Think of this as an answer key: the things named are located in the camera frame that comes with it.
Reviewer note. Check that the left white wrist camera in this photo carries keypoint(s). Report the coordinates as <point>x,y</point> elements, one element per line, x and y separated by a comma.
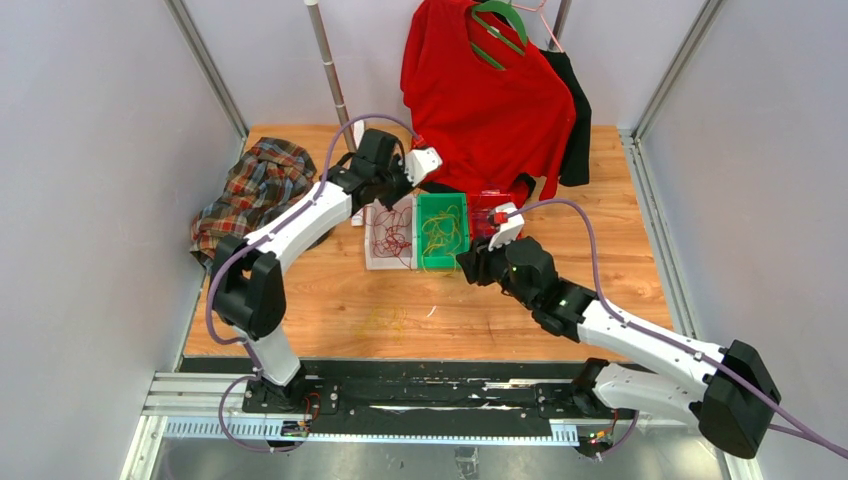
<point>420,163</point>

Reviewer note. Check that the green plastic bin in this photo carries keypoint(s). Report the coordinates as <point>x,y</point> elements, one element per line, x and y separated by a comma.
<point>443,230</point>

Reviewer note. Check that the pink clothes hanger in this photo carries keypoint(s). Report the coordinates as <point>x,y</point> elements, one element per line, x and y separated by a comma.
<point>540,15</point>

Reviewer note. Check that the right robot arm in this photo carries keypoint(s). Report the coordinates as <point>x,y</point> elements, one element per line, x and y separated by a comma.
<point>728,392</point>

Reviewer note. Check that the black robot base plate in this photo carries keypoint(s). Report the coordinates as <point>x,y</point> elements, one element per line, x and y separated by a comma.
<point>437,398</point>

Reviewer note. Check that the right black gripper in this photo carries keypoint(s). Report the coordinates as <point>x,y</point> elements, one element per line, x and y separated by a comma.
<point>476,262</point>

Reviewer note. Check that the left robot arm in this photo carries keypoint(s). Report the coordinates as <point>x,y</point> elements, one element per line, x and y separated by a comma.
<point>247,287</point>

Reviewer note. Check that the white rack base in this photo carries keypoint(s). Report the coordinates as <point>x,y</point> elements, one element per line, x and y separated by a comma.
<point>358,128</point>

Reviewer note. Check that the red t-shirt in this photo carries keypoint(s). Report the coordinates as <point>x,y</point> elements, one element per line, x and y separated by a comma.
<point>493,130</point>

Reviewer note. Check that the red plastic bin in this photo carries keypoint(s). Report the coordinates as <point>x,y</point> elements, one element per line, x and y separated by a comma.
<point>479,206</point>

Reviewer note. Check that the white plastic bin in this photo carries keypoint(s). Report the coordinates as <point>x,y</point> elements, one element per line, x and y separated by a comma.
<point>390,237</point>

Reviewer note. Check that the black t-shirt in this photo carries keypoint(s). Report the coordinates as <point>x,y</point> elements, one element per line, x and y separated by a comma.
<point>575,166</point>

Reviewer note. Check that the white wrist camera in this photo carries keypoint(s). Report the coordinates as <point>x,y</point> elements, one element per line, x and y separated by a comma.
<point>420,163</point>
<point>508,223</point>

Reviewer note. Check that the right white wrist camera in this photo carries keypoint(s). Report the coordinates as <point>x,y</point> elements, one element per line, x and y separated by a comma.
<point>508,223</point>

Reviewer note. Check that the plaid flannel shirt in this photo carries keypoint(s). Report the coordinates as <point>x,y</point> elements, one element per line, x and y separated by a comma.
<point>269,178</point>

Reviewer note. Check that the green clothes hanger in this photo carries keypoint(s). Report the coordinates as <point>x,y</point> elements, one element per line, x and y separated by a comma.
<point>496,34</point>

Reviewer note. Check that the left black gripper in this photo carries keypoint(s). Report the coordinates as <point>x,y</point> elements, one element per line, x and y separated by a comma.
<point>399,167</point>

